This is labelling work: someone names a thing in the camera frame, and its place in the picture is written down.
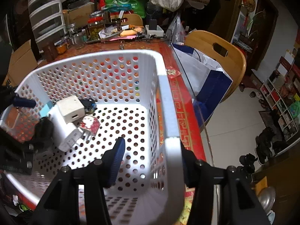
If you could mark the potted plant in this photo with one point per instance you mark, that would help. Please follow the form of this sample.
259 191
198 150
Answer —
252 30

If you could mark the white and blue paper bag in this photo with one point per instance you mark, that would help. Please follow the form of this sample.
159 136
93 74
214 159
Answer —
201 68

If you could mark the stack of gift boxes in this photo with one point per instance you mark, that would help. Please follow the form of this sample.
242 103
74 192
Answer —
289 68

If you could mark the black and blue charger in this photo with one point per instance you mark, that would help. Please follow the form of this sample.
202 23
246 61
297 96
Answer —
88 104

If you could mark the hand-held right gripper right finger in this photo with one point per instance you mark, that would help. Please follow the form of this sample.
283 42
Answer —
191 168

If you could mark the tall clear glass jar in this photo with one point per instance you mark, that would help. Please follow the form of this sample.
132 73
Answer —
71 34

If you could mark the metal basin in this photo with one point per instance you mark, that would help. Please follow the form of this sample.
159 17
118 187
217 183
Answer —
267 199

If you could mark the dark jar with black lid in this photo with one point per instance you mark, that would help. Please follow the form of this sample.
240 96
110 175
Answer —
117 24

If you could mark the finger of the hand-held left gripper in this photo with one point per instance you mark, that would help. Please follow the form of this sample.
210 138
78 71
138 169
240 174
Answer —
43 133
23 102

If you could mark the flat cardboard box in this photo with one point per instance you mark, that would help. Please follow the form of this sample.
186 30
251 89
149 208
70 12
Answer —
22 61

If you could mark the red patterned charger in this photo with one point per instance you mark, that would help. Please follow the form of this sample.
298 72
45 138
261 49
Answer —
90 125

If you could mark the clear plastic bag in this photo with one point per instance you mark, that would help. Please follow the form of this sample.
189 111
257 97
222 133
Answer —
178 31

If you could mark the white plastic drawer tower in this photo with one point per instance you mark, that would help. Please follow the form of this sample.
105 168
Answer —
46 16

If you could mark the red envelope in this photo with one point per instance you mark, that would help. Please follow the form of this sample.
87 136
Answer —
174 73

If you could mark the glass pickle jar red lid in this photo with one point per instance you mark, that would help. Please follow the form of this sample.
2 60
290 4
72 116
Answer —
95 30

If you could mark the white power strip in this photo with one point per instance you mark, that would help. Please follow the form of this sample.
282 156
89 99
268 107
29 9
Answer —
157 31

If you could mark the white charger with teal plug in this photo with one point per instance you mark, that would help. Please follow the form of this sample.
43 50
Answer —
65 131

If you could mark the round red wall ornament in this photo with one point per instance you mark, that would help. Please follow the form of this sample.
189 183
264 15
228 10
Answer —
248 1

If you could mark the dark floor mat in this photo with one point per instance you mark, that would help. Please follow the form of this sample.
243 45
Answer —
267 117

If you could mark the brown cardboard box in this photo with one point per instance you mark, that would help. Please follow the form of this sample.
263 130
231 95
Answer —
79 15

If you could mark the white perforated plastic basket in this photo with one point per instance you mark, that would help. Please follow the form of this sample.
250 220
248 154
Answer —
121 121

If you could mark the small jar with orange contents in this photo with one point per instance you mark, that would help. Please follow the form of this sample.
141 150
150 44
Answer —
61 49

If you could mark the black shoes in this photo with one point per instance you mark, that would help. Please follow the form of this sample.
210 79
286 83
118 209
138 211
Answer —
247 163

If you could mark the wooden stool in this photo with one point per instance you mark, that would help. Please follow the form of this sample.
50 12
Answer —
261 184

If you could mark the black boots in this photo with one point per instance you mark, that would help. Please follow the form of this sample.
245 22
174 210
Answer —
264 143

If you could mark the yellow packet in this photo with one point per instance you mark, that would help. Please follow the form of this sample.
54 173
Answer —
127 32

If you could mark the plain wooden chair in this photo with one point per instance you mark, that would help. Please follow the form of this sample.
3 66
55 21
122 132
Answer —
134 20

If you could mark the white cube charger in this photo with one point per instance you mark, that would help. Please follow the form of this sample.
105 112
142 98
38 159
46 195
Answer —
70 107

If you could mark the short clear glass jar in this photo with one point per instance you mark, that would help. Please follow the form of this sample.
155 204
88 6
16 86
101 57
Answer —
79 40

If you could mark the dark brown box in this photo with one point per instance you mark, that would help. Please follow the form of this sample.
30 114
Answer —
49 51

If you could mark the black plug adapter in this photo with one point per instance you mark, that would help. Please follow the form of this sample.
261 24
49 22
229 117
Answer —
153 24

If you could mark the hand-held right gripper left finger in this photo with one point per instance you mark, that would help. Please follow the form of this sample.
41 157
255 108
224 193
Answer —
117 159

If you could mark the white and blue bowl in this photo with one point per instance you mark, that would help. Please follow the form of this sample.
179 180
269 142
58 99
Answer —
270 216

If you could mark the white cubby shelf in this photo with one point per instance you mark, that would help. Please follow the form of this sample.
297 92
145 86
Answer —
281 107

